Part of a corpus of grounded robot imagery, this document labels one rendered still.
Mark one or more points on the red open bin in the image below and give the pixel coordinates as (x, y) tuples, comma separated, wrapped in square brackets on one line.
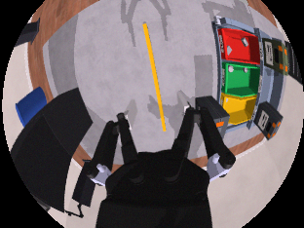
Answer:
[(232, 37)]

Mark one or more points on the yellow open bin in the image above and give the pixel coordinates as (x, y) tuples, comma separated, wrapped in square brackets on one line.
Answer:
[(240, 109)]

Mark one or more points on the green bin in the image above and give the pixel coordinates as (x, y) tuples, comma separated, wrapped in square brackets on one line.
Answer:
[(240, 83)]

